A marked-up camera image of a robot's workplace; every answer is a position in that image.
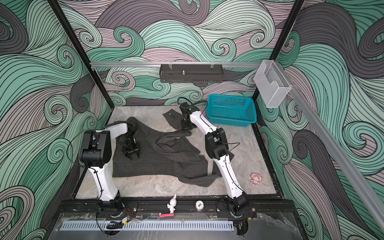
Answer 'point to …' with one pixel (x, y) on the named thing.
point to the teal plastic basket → (230, 110)
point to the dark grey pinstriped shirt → (161, 157)
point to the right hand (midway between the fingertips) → (187, 127)
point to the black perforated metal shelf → (191, 74)
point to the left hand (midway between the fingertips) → (136, 156)
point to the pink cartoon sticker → (256, 178)
